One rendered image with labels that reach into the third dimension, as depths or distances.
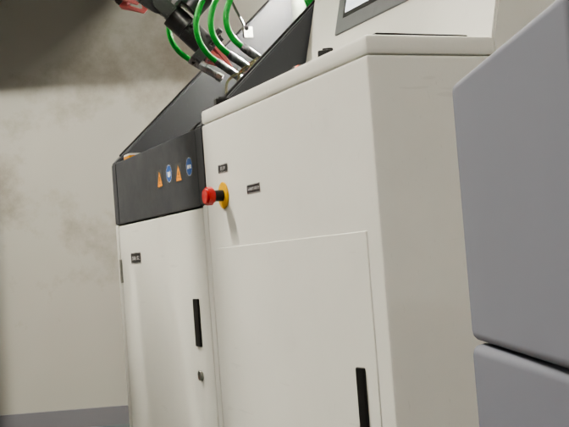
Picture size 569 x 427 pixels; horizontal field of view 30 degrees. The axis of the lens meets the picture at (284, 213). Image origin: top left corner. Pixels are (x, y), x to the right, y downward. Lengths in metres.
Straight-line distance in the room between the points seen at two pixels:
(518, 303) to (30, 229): 4.18
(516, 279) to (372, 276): 0.77
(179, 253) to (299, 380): 0.63
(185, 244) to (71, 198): 2.59
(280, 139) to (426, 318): 0.44
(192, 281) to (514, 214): 1.54
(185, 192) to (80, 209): 2.59
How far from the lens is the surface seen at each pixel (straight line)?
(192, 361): 2.30
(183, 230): 2.29
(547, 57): 0.68
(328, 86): 1.64
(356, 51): 1.56
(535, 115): 0.71
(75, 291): 4.83
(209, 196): 2.03
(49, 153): 4.88
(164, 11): 2.56
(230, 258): 2.03
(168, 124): 2.84
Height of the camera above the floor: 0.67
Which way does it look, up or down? 3 degrees up
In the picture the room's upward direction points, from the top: 4 degrees counter-clockwise
